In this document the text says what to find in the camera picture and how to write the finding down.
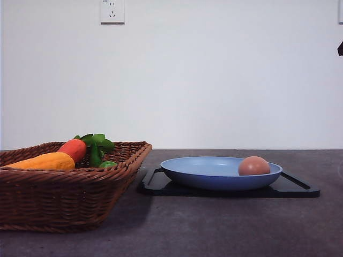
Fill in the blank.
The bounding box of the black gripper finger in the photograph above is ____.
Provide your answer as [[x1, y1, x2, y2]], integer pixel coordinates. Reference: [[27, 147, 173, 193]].
[[338, 41, 343, 56]]

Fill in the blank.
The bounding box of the brown egg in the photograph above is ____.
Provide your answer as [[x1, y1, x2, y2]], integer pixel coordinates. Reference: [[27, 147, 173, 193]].
[[238, 156, 270, 176]]

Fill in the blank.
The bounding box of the blue plate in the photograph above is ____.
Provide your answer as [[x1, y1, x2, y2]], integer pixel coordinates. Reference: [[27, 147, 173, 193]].
[[160, 156, 283, 191]]

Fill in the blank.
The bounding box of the brown wicker basket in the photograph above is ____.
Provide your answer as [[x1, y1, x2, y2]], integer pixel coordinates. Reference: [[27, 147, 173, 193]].
[[0, 141, 152, 232]]

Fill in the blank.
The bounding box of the black tray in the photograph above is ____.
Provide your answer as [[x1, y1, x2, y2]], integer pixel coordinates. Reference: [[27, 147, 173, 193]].
[[142, 168, 320, 198]]

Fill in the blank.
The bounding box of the green leafy toy vegetable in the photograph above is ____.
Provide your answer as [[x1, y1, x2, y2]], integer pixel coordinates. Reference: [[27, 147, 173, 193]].
[[74, 133, 117, 168]]

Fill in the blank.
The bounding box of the small green toy vegetable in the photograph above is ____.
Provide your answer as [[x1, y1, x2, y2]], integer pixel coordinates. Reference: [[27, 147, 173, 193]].
[[99, 161, 118, 168]]

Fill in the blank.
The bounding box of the red-orange toy carrot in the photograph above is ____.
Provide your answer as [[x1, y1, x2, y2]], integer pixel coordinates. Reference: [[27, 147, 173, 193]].
[[58, 139, 87, 163]]

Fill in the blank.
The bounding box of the yellow-orange toy vegetable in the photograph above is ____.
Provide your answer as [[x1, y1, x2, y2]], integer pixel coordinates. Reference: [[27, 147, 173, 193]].
[[3, 152, 76, 169]]

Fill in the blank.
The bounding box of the white wall socket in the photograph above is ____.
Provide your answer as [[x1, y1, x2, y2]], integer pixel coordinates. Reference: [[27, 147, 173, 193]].
[[100, 0, 125, 26]]

